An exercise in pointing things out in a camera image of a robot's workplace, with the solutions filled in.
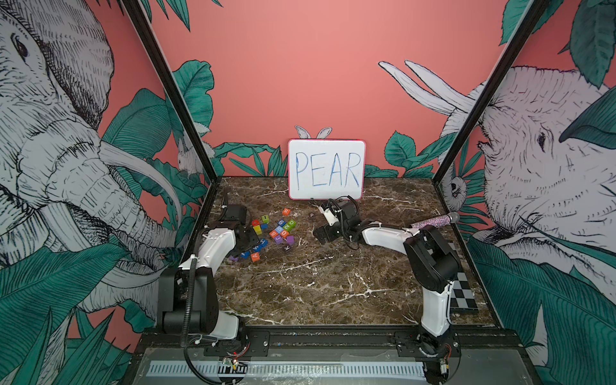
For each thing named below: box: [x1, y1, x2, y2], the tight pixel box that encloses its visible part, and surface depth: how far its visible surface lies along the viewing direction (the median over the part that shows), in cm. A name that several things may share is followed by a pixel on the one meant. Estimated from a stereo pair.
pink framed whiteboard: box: [287, 137, 367, 201], surface depth 107 cm
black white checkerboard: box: [449, 271, 478, 308], surface depth 84 cm
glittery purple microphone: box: [410, 211, 461, 229], surface depth 103 cm
